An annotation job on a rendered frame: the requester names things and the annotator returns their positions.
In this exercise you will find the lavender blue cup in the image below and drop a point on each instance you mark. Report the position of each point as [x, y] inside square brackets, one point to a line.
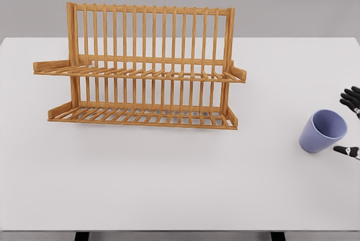
[312, 139]

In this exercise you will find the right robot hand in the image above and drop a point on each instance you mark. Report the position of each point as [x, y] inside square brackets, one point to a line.
[350, 97]

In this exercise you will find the wooden two-tier dish rack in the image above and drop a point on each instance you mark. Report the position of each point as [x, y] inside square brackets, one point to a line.
[72, 41]

